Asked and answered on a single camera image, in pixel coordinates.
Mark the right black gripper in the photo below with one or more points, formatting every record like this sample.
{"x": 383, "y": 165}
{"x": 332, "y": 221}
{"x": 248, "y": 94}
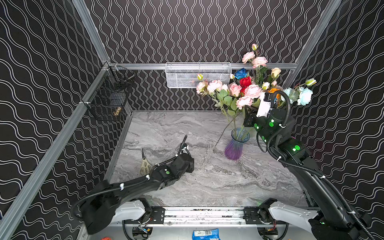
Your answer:
{"x": 249, "y": 120}

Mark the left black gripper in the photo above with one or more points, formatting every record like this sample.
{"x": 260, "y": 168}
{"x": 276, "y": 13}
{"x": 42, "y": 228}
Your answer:
{"x": 183, "y": 150}

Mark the orange yellow rose stem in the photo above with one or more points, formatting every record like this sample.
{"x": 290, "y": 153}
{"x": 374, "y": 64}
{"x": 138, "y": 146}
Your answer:
{"x": 272, "y": 90}

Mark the white peony flower stem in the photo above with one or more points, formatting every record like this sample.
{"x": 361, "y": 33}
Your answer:
{"x": 300, "y": 94}

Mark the red pink rose stem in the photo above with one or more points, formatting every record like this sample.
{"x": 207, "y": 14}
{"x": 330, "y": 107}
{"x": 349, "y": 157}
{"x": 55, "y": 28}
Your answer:
{"x": 251, "y": 94}

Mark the cream rose flower stem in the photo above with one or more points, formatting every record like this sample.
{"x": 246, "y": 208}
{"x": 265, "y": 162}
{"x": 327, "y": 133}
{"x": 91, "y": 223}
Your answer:
{"x": 275, "y": 72}

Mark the purple blue glass vase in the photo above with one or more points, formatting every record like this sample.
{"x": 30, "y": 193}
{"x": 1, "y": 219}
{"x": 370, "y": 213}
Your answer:
{"x": 234, "y": 149}

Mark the small pink rose stem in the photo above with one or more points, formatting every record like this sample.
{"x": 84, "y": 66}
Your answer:
{"x": 235, "y": 93}

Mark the blue rose flower stem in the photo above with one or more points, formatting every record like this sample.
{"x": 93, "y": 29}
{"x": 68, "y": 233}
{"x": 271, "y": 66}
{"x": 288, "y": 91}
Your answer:
{"x": 241, "y": 73}

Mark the pink peony flower stem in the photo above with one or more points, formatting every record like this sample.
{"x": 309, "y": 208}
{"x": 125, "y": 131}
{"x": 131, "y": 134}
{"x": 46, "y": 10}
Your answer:
{"x": 258, "y": 63}

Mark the white rose flower stem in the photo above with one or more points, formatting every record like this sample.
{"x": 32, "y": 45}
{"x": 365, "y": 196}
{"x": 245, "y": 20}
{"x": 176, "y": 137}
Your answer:
{"x": 225, "y": 88}

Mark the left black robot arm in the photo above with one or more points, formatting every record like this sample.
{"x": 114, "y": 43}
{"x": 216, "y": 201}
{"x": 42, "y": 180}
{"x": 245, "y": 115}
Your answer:
{"x": 108, "y": 203}

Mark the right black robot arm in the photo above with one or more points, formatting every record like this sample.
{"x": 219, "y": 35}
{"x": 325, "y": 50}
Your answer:
{"x": 329, "y": 216}

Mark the blue snack packet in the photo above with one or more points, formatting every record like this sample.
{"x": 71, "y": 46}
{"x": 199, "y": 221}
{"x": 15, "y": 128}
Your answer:
{"x": 206, "y": 234}

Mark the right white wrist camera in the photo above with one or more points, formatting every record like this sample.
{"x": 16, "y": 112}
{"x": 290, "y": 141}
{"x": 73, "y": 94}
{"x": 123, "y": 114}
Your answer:
{"x": 265, "y": 104}

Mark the beige handled scissors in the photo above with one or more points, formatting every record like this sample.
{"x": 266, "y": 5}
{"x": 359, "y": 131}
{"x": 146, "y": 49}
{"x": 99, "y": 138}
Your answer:
{"x": 146, "y": 167}

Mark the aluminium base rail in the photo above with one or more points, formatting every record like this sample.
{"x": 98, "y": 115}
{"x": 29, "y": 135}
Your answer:
{"x": 204, "y": 215}

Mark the white wire mesh basket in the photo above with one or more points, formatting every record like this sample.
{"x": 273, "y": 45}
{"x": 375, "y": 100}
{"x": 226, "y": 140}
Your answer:
{"x": 188, "y": 75}

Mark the black wire basket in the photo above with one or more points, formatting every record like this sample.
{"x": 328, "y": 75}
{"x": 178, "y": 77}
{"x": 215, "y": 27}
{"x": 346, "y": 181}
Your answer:
{"x": 108, "y": 102}

